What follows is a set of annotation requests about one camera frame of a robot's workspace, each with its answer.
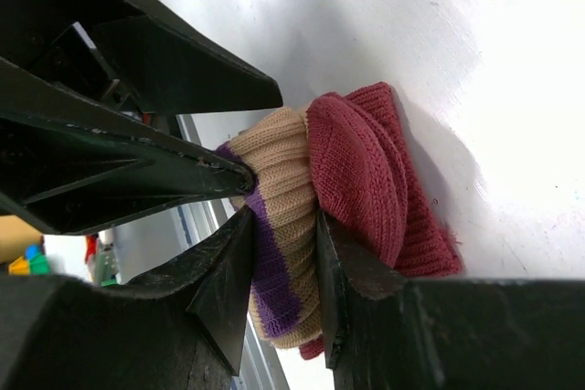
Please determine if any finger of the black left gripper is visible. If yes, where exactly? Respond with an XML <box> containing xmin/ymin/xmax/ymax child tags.
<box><xmin>1</xmin><ymin>59</ymin><xmax>253</xmax><ymax>235</ymax></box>
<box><xmin>72</xmin><ymin>0</ymin><xmax>282</xmax><ymax>114</ymax></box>

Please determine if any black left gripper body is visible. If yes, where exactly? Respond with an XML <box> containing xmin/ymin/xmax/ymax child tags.
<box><xmin>1</xmin><ymin>0</ymin><xmax>151</xmax><ymax>121</ymax></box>

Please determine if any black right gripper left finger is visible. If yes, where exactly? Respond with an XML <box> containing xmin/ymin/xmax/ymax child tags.
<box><xmin>1</xmin><ymin>208</ymin><xmax>253</xmax><ymax>389</ymax></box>

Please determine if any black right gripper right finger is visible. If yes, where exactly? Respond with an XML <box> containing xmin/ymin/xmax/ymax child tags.
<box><xmin>317</xmin><ymin>214</ymin><xmax>584</xmax><ymax>389</ymax></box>

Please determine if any beige red purple striped sock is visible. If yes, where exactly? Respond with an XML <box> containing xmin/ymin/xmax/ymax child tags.
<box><xmin>217</xmin><ymin>82</ymin><xmax>462</xmax><ymax>360</ymax></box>

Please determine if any aluminium mounting rail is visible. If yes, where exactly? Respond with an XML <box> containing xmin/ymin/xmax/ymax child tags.
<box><xmin>122</xmin><ymin>0</ymin><xmax>293</xmax><ymax>390</ymax></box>

